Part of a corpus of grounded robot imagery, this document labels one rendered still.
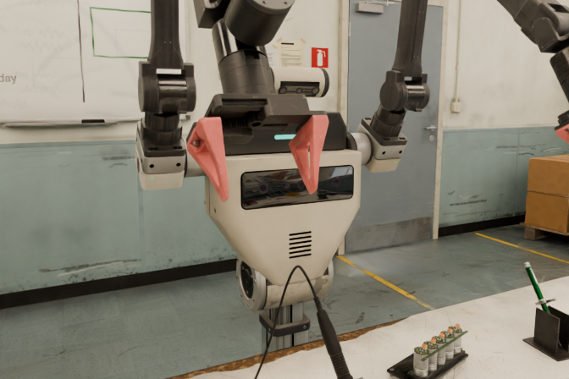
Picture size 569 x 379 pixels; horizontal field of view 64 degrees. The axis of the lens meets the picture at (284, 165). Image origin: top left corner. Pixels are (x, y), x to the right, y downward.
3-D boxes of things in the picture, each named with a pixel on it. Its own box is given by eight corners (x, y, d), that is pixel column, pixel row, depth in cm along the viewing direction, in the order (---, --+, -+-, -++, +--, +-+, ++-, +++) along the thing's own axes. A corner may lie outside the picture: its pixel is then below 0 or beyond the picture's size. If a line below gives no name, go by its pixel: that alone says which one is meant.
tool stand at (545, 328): (554, 359, 93) (532, 304, 98) (594, 354, 85) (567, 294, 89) (532, 365, 91) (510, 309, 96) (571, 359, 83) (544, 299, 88)
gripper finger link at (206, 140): (284, 184, 43) (265, 97, 46) (212, 189, 40) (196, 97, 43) (261, 205, 49) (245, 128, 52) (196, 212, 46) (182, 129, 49)
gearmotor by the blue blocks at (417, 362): (410, 376, 79) (411, 349, 78) (417, 371, 80) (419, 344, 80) (422, 383, 77) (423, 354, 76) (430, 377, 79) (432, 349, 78)
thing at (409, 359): (421, 394, 76) (422, 387, 76) (385, 375, 81) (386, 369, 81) (468, 359, 86) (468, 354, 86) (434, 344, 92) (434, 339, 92)
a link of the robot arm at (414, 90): (395, 107, 125) (379, 107, 123) (409, 74, 119) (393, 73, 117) (415, 125, 118) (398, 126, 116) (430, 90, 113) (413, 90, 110)
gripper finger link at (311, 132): (346, 178, 46) (324, 98, 49) (283, 184, 43) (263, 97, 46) (317, 200, 52) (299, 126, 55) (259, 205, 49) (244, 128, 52)
